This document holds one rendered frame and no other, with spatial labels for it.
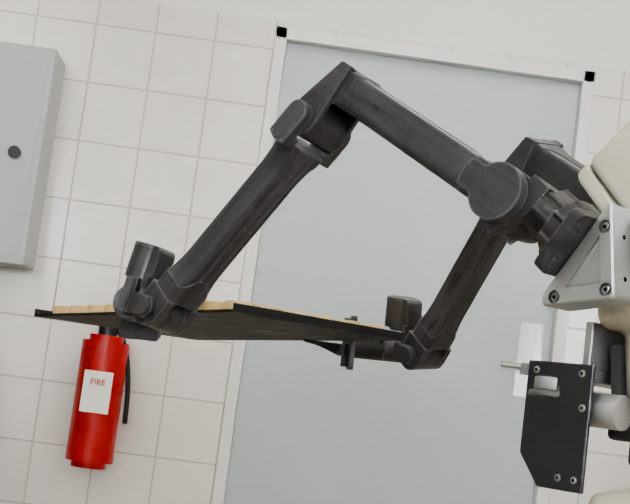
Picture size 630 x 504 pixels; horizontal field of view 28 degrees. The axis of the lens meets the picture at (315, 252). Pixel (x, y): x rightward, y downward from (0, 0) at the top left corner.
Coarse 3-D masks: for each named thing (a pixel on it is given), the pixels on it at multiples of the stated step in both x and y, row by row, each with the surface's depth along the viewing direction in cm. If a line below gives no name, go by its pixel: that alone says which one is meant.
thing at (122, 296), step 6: (132, 276) 198; (126, 282) 198; (132, 282) 197; (138, 282) 197; (126, 288) 197; (132, 288) 197; (138, 288) 197; (120, 294) 198; (126, 294) 197; (114, 300) 198; (120, 300) 197; (126, 300) 197; (114, 306) 197; (120, 306) 197; (126, 306) 197; (120, 312) 197; (126, 318) 197; (132, 318) 197
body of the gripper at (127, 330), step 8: (120, 320) 208; (120, 328) 207; (128, 328) 207; (136, 328) 207; (144, 328) 207; (152, 328) 207; (120, 336) 207; (128, 336) 207; (136, 336) 207; (144, 336) 207; (152, 336) 207
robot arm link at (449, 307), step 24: (480, 240) 221; (504, 240) 220; (456, 264) 226; (480, 264) 222; (456, 288) 225; (480, 288) 227; (432, 312) 230; (456, 312) 227; (408, 336) 234; (432, 336) 229; (432, 360) 233
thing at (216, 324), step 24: (48, 312) 244; (96, 312) 227; (216, 312) 202; (240, 312) 200; (264, 312) 203; (288, 312) 207; (192, 336) 259; (216, 336) 253; (240, 336) 248; (264, 336) 243; (288, 336) 238; (312, 336) 233; (336, 336) 228; (360, 336) 224; (384, 336) 222
